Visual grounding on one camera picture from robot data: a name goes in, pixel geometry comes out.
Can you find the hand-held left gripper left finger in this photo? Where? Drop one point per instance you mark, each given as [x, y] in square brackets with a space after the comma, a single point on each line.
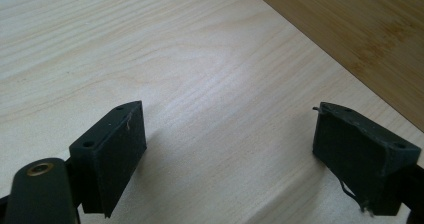
[110, 150]

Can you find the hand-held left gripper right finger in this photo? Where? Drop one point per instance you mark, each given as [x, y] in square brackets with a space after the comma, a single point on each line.
[353, 154]

